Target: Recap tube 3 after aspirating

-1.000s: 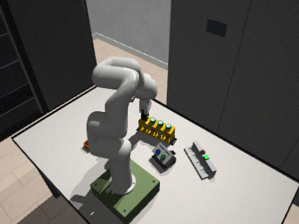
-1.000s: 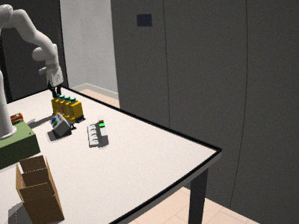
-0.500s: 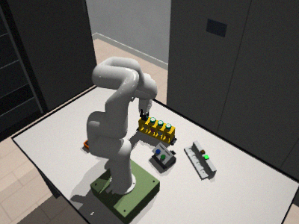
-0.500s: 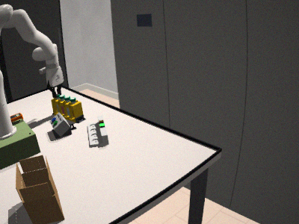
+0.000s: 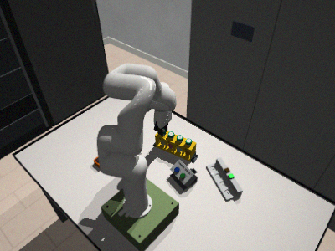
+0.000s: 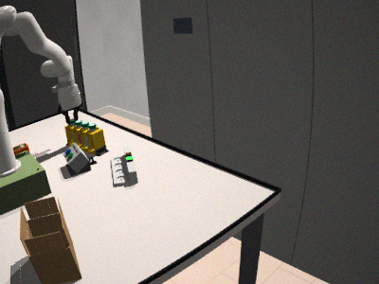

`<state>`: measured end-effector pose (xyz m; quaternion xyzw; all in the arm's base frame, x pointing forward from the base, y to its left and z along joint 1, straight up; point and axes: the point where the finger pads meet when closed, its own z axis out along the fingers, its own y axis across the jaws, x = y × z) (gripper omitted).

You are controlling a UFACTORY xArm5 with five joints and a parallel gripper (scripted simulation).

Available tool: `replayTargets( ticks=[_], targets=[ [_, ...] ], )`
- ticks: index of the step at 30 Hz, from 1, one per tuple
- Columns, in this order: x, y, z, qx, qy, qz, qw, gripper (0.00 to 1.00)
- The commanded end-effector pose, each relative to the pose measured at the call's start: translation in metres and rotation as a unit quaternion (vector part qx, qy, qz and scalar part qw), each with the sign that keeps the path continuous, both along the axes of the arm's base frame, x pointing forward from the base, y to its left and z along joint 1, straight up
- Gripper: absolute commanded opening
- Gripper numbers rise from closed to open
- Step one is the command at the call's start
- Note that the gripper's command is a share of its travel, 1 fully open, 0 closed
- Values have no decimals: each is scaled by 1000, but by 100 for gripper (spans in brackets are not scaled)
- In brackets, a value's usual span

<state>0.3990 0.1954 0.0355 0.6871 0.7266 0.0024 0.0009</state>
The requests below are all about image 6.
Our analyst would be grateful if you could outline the orange handheld multimeter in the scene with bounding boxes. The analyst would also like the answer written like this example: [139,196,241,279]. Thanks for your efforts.
[13,143,29,154]

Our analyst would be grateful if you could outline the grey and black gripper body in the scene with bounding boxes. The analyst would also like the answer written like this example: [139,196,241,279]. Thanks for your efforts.
[58,84,81,111]

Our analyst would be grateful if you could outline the black table edge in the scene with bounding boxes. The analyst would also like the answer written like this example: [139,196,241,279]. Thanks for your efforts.
[9,109,281,284]

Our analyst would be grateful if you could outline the grey button housing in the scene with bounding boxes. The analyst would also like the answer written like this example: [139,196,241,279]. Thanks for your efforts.
[63,143,97,176]

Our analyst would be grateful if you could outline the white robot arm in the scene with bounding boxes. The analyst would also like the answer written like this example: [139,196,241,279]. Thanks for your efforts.
[0,6,75,177]

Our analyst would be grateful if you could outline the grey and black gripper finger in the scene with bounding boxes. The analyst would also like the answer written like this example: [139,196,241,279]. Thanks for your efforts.
[73,103,82,121]
[58,103,71,125]

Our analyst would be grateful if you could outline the brown cardboard box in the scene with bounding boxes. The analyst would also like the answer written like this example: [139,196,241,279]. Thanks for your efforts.
[20,197,82,284]

